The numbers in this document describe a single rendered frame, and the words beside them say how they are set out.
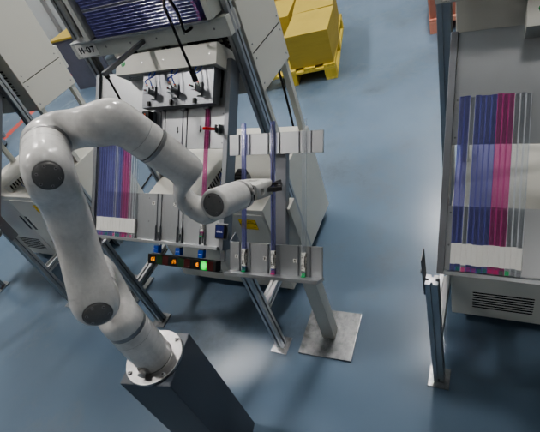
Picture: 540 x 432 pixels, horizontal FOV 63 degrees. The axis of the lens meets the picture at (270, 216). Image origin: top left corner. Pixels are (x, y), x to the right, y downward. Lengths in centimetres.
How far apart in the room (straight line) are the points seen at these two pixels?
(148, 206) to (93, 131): 91
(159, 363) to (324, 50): 323
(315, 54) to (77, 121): 329
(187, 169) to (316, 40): 312
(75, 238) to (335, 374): 134
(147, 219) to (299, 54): 264
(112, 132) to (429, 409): 155
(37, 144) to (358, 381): 156
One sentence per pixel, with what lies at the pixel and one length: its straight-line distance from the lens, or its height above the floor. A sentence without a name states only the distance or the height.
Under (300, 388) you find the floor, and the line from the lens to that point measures 207.
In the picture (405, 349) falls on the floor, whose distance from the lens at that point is 209.
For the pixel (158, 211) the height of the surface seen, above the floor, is 80.
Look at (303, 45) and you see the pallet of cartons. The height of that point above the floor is 34.
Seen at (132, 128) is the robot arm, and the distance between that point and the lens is 101.
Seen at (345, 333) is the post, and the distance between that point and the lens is 215.
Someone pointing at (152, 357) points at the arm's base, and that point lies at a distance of 141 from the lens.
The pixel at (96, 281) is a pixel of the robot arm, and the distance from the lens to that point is 115.
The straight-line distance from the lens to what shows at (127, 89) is 204.
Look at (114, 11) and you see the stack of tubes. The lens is 187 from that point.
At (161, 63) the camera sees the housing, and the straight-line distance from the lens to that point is 183.
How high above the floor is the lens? 181
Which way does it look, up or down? 40 degrees down
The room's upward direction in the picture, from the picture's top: 22 degrees counter-clockwise
